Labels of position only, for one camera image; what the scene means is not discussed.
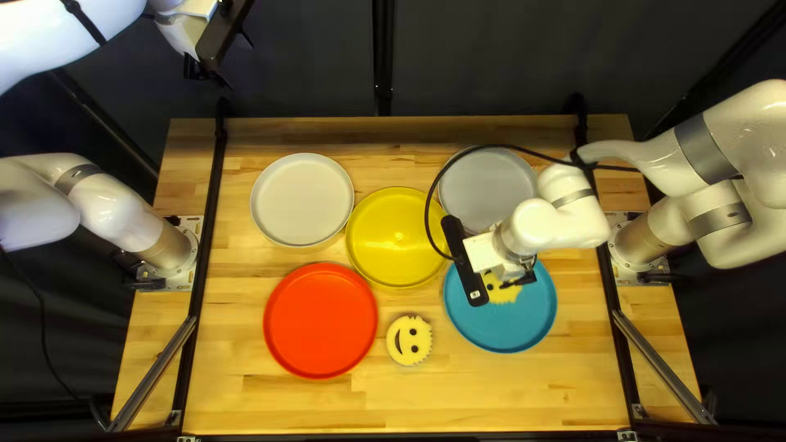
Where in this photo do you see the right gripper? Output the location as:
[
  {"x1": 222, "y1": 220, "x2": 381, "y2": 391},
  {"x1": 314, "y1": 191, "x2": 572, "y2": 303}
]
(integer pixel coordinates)
[{"x1": 462, "y1": 232, "x2": 539, "y2": 289}]

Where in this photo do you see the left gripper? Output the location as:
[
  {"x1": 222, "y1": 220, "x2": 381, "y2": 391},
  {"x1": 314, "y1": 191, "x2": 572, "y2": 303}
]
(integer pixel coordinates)
[{"x1": 155, "y1": 0, "x2": 219, "y2": 60}]

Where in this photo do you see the yellow smiling face sponge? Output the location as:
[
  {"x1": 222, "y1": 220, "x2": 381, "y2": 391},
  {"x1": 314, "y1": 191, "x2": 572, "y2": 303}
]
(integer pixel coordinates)
[
  {"x1": 386, "y1": 314, "x2": 434, "y2": 367},
  {"x1": 481, "y1": 270, "x2": 524, "y2": 306}
]

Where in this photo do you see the teal round plate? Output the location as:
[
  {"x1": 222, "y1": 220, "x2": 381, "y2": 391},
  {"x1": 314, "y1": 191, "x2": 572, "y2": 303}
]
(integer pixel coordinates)
[{"x1": 442, "y1": 255, "x2": 558, "y2": 354}]

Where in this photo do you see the yellow round plate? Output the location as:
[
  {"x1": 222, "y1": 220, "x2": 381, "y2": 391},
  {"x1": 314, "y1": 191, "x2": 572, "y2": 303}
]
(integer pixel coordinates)
[{"x1": 345, "y1": 187, "x2": 452, "y2": 289}]

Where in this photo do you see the light grey round plate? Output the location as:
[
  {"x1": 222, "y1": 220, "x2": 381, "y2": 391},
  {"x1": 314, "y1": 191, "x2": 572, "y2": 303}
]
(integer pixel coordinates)
[{"x1": 250, "y1": 152, "x2": 355, "y2": 248}]

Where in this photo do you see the orange round plate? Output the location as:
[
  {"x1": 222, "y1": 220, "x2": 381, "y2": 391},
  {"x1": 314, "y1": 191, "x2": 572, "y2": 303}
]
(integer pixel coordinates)
[{"x1": 263, "y1": 262, "x2": 379, "y2": 380}]

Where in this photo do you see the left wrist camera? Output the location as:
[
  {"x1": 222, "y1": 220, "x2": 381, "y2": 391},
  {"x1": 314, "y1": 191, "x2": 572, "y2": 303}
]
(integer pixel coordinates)
[{"x1": 195, "y1": 0, "x2": 254, "y2": 71}]

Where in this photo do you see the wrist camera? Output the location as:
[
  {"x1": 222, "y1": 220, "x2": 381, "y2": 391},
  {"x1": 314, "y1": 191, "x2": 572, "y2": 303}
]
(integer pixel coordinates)
[
  {"x1": 195, "y1": 0, "x2": 254, "y2": 71},
  {"x1": 441, "y1": 215, "x2": 490, "y2": 308}
]

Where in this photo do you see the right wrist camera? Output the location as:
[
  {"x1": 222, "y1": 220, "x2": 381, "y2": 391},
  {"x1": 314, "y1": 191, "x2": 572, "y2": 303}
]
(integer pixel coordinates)
[{"x1": 441, "y1": 215, "x2": 490, "y2": 308}]

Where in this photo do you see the black cable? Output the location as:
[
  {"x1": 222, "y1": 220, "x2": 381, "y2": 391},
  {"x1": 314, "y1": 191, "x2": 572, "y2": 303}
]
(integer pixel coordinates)
[
  {"x1": 424, "y1": 144, "x2": 639, "y2": 262},
  {"x1": 60, "y1": 0, "x2": 108, "y2": 47}
]

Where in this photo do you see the black frame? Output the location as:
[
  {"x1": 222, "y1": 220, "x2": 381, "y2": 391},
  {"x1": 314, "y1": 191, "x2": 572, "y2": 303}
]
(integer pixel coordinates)
[{"x1": 0, "y1": 0, "x2": 786, "y2": 442}]

